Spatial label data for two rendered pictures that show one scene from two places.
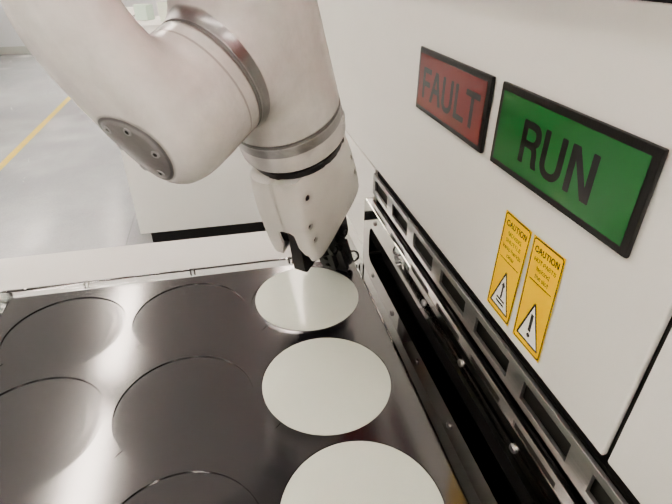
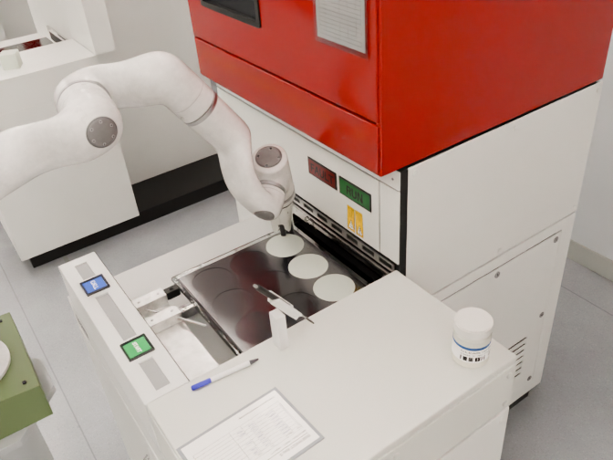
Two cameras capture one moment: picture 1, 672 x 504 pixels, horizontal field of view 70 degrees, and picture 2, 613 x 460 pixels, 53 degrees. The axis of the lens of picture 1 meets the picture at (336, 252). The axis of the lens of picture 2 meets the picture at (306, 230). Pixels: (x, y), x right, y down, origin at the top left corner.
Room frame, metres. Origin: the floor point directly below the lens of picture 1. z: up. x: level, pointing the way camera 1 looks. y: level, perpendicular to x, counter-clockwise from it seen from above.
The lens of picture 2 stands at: (-0.90, 0.42, 1.87)
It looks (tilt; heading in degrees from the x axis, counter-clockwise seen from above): 35 degrees down; 340
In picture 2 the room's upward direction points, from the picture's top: 5 degrees counter-clockwise
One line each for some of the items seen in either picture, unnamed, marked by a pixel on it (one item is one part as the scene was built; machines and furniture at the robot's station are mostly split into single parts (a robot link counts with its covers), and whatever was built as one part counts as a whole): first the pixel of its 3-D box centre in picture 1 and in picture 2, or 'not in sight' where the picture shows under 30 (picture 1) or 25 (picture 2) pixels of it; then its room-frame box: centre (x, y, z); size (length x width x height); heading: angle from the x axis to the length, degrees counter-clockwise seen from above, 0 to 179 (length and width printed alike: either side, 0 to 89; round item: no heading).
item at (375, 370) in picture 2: not in sight; (336, 404); (-0.15, 0.12, 0.89); 0.62 x 0.35 x 0.14; 103
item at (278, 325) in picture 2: not in sight; (285, 317); (-0.02, 0.17, 1.03); 0.06 x 0.04 x 0.13; 103
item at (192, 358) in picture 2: not in sight; (180, 347); (0.17, 0.37, 0.87); 0.36 x 0.08 x 0.03; 13
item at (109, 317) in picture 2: not in sight; (122, 339); (0.23, 0.48, 0.89); 0.55 x 0.09 x 0.14; 13
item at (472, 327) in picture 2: not in sight; (472, 338); (-0.21, -0.14, 1.01); 0.07 x 0.07 x 0.10
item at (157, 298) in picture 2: not in sight; (150, 302); (0.32, 0.40, 0.89); 0.08 x 0.03 x 0.03; 103
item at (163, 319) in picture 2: not in sight; (162, 319); (0.25, 0.38, 0.89); 0.08 x 0.03 x 0.03; 103
